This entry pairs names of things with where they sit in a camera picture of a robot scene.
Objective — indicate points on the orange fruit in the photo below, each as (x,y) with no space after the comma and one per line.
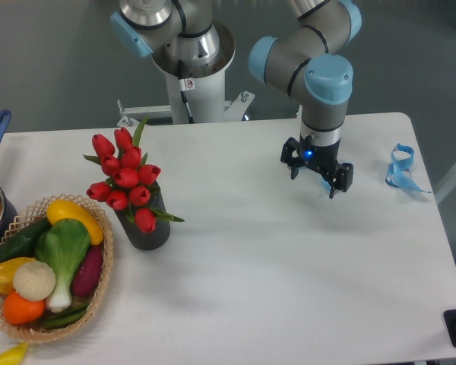
(18,310)

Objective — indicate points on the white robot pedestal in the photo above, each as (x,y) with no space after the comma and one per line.
(194,70)

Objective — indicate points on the yellow bell pepper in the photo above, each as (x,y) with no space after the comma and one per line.
(7,271)

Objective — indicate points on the green vegetable at basket bottom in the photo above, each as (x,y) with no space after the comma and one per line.
(65,318)

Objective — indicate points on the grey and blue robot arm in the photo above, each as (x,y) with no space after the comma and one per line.
(306,66)

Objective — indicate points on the white garlic bulb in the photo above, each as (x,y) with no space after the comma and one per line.
(34,280)

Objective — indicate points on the purple sweet potato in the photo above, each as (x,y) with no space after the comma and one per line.
(88,275)

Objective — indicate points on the green bok choy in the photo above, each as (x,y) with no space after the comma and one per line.
(63,249)

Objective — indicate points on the woven wicker basket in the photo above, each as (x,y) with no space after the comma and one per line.
(34,332)

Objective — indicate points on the blue ribbon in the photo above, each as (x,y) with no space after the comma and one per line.
(398,173)

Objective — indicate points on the dark green cucumber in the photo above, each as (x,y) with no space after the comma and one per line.
(23,243)

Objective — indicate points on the yellow banana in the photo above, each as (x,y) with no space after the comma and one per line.
(14,355)

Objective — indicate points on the red tulip bouquet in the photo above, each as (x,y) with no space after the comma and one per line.
(125,167)

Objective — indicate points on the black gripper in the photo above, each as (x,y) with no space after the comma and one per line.
(321,159)

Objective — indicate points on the dark grey ribbed vase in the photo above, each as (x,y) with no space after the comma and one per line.
(142,218)

